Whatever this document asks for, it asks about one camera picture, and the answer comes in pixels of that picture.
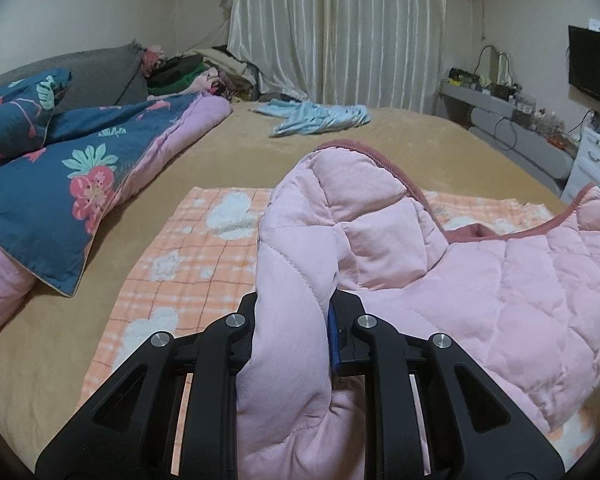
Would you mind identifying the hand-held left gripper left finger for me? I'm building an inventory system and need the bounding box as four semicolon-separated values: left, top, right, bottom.
35;292;259;480

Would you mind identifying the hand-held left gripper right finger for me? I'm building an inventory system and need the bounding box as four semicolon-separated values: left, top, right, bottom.
327;290;566;480

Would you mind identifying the pink quilted jacket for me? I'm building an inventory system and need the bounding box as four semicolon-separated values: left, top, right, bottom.
235;141;600;480

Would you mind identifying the pile of mixed clothes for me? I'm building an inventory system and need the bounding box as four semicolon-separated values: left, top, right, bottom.
142;44;261;104

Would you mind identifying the orange checked flower blanket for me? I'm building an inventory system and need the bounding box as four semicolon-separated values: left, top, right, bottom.
75;186;600;480

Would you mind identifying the light blue garment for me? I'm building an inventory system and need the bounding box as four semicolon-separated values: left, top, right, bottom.
252;100;372;139

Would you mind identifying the blue floral pink-backed quilt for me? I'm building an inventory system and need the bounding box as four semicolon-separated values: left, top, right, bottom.
0;69;233;328

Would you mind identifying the grey pillow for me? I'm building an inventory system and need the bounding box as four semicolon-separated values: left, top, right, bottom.
0;42;149;111

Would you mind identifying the clutter of small desk items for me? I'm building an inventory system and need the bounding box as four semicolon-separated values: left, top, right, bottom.
447;66;581;150

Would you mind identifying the white pleated curtain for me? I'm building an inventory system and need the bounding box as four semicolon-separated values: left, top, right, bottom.
227;0;449;112

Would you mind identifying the white drawer cabinet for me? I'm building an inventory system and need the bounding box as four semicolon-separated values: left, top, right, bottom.
560;125;600;207

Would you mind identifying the black flat television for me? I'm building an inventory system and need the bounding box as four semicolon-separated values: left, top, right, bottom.
567;25;600;109

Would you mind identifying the grey wall desk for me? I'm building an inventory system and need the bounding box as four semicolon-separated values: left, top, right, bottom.
439;81;581;182

